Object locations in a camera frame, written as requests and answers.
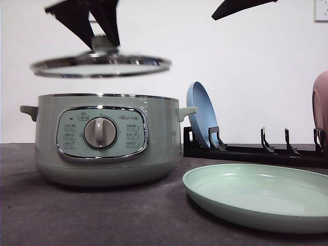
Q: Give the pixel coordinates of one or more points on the pink plate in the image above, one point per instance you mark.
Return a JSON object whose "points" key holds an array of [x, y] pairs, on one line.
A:
{"points": [[320, 105]]}

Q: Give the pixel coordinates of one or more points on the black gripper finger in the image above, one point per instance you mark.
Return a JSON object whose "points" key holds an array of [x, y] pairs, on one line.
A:
{"points": [[230, 6], [74, 14], [104, 13]]}

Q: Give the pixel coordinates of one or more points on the green electric steamer pot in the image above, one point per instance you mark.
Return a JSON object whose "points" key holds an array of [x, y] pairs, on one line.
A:
{"points": [[107, 139]]}

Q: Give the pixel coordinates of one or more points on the green plate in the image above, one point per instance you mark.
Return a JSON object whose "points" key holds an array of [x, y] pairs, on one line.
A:
{"points": [[265, 197]]}

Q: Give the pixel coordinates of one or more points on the blue plate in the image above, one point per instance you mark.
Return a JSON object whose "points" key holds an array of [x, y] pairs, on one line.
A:
{"points": [[205, 118]]}

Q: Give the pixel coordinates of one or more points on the white wall socket right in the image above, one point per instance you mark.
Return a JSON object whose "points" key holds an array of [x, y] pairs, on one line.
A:
{"points": [[321, 11]]}

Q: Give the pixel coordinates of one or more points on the glass pot lid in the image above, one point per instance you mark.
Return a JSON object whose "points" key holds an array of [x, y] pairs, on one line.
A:
{"points": [[103, 61]]}

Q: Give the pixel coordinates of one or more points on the black dish rack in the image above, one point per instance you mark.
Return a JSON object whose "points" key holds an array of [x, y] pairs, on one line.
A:
{"points": [[218, 149]]}

